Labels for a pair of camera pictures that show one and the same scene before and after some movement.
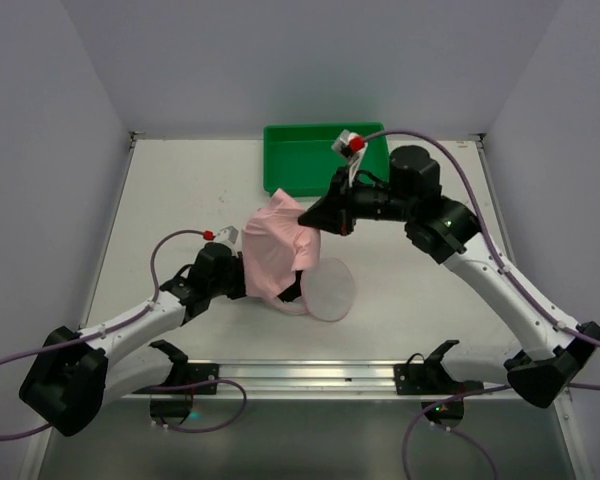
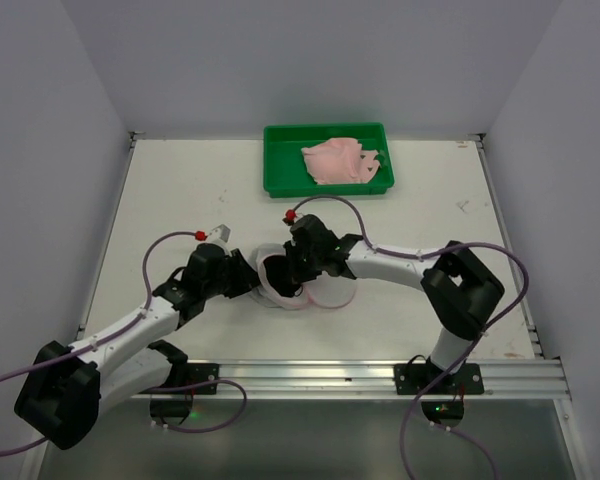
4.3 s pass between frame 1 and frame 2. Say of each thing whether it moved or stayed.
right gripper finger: moved
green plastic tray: stayed
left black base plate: stayed
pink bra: moved
